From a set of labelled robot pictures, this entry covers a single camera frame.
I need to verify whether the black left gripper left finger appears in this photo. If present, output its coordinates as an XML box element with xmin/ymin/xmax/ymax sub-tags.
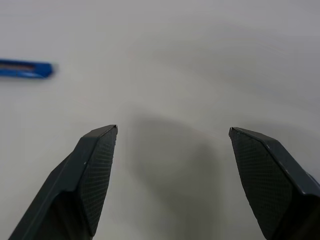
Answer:
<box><xmin>8</xmin><ymin>124</ymin><xmax>119</xmax><ymax>240</ymax></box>

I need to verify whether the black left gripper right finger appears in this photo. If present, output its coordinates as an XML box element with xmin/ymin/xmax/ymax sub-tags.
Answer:
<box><xmin>228</xmin><ymin>126</ymin><xmax>320</xmax><ymax>240</ymax></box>

